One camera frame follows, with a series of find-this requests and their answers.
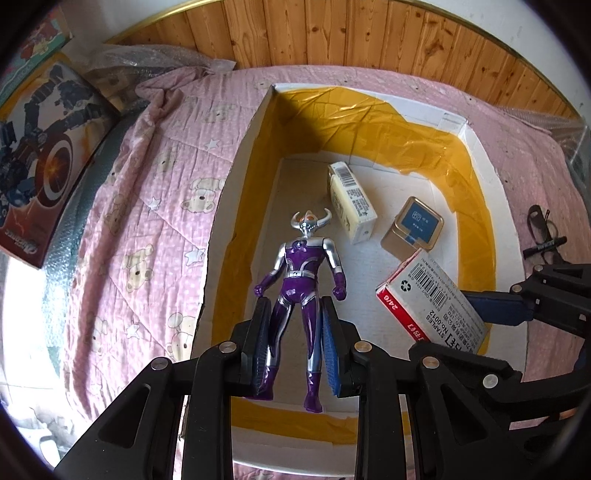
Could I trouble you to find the dark framed glasses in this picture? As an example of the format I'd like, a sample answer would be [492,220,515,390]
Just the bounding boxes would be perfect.
[526,204,566,266]

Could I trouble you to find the red white staple box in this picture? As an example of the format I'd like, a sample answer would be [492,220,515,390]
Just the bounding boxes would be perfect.
[375,249,491,356]

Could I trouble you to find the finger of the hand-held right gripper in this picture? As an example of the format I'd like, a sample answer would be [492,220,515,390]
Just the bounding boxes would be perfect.
[464,263,591,340]
[462,355,591,418]

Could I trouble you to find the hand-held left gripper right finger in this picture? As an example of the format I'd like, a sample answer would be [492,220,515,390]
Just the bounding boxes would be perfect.
[321,295,539,480]

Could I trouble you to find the black marker pen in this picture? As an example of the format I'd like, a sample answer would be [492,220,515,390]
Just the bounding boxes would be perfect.
[523,236,568,259]

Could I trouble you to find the square tin with blue lid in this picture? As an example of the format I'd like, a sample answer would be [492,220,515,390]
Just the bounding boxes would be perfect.
[380,196,445,254]

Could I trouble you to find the robot print toy box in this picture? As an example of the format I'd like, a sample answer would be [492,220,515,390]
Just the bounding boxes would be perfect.
[0,51,122,269]

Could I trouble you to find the purple silver action figure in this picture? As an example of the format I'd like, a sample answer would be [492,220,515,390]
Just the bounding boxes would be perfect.
[253,209,348,414]

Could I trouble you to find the cream tissue pack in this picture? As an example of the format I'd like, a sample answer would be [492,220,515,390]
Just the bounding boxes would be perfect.
[327,161,377,245]

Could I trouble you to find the grey plastic wrapped mattress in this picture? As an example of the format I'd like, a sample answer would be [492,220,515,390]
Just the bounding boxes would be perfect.
[39,111,139,370]

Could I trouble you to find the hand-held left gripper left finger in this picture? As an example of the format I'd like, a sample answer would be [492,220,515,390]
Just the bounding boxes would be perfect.
[54,296,275,480]

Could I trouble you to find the white cardboard box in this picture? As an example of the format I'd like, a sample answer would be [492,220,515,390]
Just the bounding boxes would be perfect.
[187,83,527,464]

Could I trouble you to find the pink bear print blanket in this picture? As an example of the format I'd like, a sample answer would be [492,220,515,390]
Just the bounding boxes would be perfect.
[46,65,591,480]

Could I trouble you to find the pink cartoon toy box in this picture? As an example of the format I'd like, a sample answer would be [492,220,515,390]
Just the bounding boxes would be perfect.
[0,9,75,93]

